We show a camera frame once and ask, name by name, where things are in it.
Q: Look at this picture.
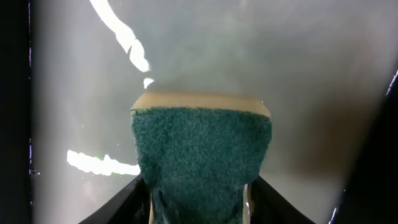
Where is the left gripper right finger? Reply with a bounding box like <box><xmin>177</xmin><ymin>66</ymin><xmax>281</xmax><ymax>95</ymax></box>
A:
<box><xmin>248</xmin><ymin>176</ymin><xmax>314</xmax><ymax>224</ymax></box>

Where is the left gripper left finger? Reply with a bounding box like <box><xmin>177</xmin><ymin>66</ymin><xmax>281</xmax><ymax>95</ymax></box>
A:
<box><xmin>79</xmin><ymin>174</ymin><xmax>150</xmax><ymax>224</ymax></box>

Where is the green yellow sponge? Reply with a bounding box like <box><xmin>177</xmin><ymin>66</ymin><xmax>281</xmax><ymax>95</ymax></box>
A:
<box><xmin>131</xmin><ymin>92</ymin><xmax>272</xmax><ymax>223</ymax></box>

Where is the black water tray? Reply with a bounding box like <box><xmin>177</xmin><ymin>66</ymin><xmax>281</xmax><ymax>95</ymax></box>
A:
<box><xmin>1</xmin><ymin>0</ymin><xmax>397</xmax><ymax>223</ymax></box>

